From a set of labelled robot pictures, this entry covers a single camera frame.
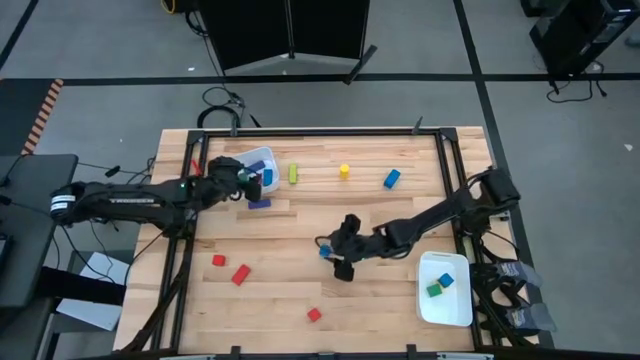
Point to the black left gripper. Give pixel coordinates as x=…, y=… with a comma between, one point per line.
x=222, y=175

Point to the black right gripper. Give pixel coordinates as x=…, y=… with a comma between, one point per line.
x=357, y=245

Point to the purple long block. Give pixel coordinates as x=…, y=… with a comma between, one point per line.
x=257, y=165

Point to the blue long block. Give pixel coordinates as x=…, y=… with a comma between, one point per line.
x=392, y=178
x=268, y=177

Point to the blue cube block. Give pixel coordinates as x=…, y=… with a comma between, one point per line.
x=445, y=280
x=325, y=250

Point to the yellow block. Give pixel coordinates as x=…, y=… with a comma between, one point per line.
x=344, y=171

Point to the green cube block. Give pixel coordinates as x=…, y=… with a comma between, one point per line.
x=434, y=290

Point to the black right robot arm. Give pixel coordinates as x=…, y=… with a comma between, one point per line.
x=440, y=212

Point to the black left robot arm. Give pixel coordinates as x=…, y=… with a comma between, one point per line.
x=125, y=200

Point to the purple flat block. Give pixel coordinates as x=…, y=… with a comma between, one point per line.
x=260, y=204

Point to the white plastic bin with label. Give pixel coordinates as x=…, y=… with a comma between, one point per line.
x=266, y=154

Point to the lime green long block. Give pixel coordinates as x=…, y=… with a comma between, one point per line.
x=293, y=173

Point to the red cube block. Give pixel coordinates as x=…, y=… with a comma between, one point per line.
x=218, y=260
x=314, y=314

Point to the red long block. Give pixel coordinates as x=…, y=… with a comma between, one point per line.
x=241, y=275

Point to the black power adapter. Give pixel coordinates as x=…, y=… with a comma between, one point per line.
x=112, y=171

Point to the black folding partition screen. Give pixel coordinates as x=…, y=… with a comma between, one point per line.
x=250, y=30

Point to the grey controller box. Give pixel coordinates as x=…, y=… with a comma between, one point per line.
x=532, y=318
x=520, y=273

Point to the white paper sheet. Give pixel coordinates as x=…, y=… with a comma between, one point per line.
x=90, y=312

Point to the black desk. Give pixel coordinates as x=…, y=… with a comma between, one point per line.
x=35, y=167

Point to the black computer tower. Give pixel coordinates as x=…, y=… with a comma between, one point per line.
x=575, y=35

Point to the black aluminium table frame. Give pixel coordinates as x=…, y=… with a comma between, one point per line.
x=320, y=133

